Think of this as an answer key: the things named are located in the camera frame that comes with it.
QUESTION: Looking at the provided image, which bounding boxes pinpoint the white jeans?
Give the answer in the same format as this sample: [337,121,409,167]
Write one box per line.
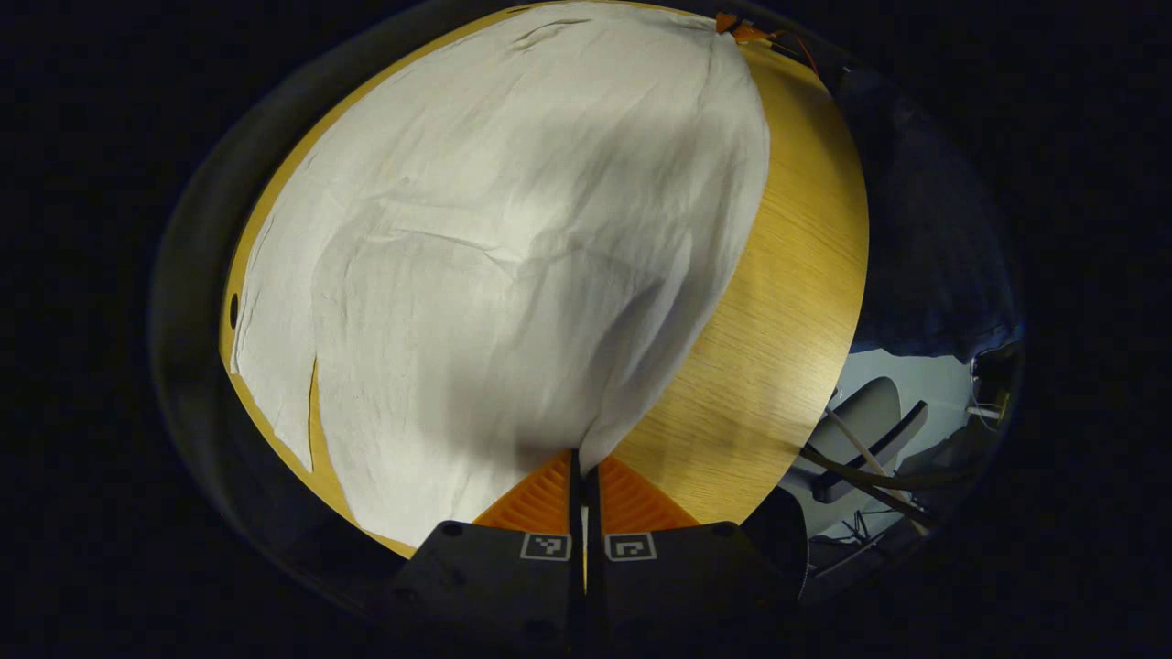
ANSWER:
[229,0,772,550]

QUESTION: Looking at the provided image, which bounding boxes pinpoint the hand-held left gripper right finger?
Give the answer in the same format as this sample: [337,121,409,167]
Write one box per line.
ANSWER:
[586,455,781,643]

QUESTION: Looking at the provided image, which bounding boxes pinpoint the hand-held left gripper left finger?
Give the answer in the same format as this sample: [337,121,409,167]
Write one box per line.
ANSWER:
[389,448,587,643]

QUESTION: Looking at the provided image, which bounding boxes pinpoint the tan cable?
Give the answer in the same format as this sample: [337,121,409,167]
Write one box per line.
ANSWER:
[795,444,976,491]

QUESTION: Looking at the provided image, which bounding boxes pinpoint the grey office chair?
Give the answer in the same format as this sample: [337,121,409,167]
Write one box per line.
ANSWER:
[806,375,931,532]

